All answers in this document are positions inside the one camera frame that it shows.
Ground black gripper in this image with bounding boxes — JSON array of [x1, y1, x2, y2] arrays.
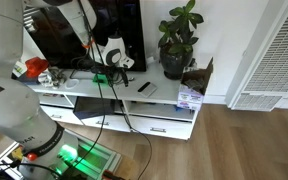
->
[[107, 63, 130, 88]]

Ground green leafy plant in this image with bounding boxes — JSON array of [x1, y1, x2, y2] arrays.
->
[[157, 0, 205, 56]]

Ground green plastic stand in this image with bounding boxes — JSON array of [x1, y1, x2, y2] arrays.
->
[[92, 73, 110, 84]]

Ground red plastic object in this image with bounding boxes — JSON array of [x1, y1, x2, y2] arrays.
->
[[24, 56, 50, 79]]

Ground white TV stand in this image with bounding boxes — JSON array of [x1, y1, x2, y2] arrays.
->
[[27, 61, 200, 141]]

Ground narrow white drawer front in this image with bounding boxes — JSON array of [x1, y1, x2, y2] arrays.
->
[[40, 104, 84, 126]]

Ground open cardboard box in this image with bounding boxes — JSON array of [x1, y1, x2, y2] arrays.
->
[[177, 57, 215, 112]]

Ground slim black remote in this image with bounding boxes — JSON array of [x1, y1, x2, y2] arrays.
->
[[137, 81, 151, 93]]

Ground white round dish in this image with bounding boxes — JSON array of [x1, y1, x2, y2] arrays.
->
[[64, 78, 80, 90]]

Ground white wall vent heater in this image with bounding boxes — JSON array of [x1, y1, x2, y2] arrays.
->
[[225, 0, 288, 112]]

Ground black flat screen TV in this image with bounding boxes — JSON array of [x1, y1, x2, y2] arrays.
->
[[23, 0, 148, 73]]

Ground stack of books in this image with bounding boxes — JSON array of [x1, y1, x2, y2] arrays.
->
[[12, 59, 28, 78]]

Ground dark glazed plant pot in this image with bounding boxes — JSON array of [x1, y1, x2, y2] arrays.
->
[[159, 44, 194, 80]]

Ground wide white drawer front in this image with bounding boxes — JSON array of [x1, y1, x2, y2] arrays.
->
[[128, 115, 194, 141]]

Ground striped crumpled cloth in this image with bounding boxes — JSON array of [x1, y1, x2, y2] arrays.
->
[[37, 66, 67, 89]]

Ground black shelf panel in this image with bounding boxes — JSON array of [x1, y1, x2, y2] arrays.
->
[[73, 96, 117, 120]]

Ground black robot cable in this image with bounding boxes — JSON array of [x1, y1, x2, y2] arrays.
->
[[58, 0, 153, 180]]

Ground green lit robot base platform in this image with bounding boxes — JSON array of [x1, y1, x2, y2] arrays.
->
[[0, 128, 122, 180]]

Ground medium white drawer front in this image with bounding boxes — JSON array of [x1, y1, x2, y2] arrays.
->
[[81, 114, 132, 133]]

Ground red emergency stop button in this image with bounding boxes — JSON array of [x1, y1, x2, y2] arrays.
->
[[26, 152, 39, 162]]

